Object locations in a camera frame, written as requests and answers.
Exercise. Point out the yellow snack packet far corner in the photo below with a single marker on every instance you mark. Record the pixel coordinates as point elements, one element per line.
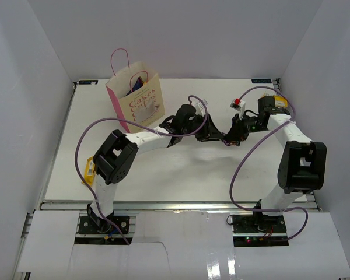
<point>279,100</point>

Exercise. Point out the wrist white camera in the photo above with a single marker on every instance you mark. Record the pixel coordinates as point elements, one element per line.
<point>238,105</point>
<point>199,106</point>

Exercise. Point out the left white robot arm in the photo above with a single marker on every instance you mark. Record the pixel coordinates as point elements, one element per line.
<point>114,158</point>

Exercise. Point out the aluminium table front rail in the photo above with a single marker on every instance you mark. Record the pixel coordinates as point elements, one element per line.
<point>127,205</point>

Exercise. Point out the yellow snack packet left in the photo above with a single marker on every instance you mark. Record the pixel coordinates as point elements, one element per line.
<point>89,174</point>

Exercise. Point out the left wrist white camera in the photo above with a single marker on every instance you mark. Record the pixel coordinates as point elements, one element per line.
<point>199,106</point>

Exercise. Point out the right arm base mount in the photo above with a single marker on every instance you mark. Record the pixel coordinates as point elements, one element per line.
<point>257,230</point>

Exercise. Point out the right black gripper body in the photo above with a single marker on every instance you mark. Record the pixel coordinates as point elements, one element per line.
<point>249,125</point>

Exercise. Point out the dark snack bar edge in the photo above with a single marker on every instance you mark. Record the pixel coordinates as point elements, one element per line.
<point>231,143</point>

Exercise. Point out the paper bag with pink handles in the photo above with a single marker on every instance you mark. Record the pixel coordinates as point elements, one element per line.
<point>143,106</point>

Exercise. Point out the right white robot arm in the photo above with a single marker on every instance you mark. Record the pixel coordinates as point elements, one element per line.
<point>302,166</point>

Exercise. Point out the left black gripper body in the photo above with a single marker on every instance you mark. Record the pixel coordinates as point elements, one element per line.
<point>197,123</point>

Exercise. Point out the purple Krokant snack bag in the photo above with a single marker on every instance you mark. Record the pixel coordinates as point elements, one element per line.
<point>138,84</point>

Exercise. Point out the left blue table label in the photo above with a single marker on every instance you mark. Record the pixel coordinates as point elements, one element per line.
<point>88,82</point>

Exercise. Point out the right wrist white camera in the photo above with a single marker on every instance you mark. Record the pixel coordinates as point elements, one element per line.
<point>238,105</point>

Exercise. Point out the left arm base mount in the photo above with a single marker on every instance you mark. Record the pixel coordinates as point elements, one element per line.
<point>98,231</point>

